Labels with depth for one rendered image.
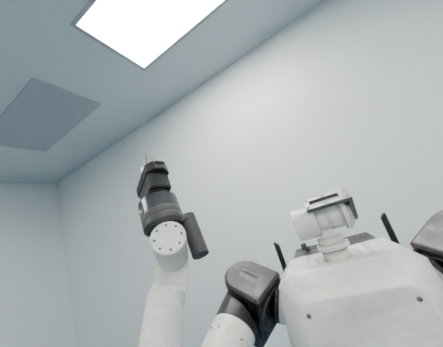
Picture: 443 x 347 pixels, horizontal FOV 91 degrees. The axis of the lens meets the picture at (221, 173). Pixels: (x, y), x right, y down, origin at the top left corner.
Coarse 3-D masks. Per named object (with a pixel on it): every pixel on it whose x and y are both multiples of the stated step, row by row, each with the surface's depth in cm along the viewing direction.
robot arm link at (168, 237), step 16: (160, 208) 45; (176, 208) 47; (144, 224) 44; (160, 224) 41; (176, 224) 41; (192, 224) 46; (160, 240) 39; (176, 240) 39; (192, 240) 44; (160, 256) 38; (176, 256) 39; (192, 256) 43
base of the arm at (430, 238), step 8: (432, 216) 42; (440, 216) 41; (424, 224) 42; (432, 224) 41; (440, 224) 40; (424, 232) 41; (432, 232) 40; (440, 232) 39; (416, 240) 41; (424, 240) 40; (432, 240) 39; (440, 240) 38; (416, 248) 40; (424, 248) 39; (432, 248) 38; (440, 248) 37; (432, 256) 38; (440, 256) 37; (440, 264) 38
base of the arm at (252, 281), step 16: (240, 272) 51; (256, 272) 50; (272, 272) 50; (240, 288) 47; (256, 288) 46; (272, 288) 47; (256, 304) 43; (272, 304) 47; (256, 320) 45; (272, 320) 48
